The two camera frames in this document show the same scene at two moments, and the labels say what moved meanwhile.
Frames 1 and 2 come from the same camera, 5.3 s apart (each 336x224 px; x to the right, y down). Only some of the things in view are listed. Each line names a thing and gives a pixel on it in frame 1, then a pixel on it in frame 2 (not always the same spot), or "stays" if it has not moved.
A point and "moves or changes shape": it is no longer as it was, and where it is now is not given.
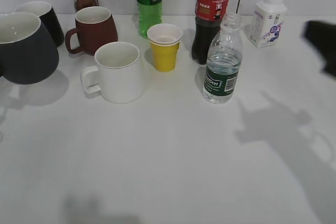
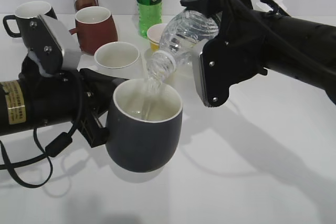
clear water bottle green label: (224, 57) moves or changes shape
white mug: (118, 76) stays
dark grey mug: (29, 53) → (143, 122)
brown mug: (94, 25) stays
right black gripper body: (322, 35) → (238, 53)
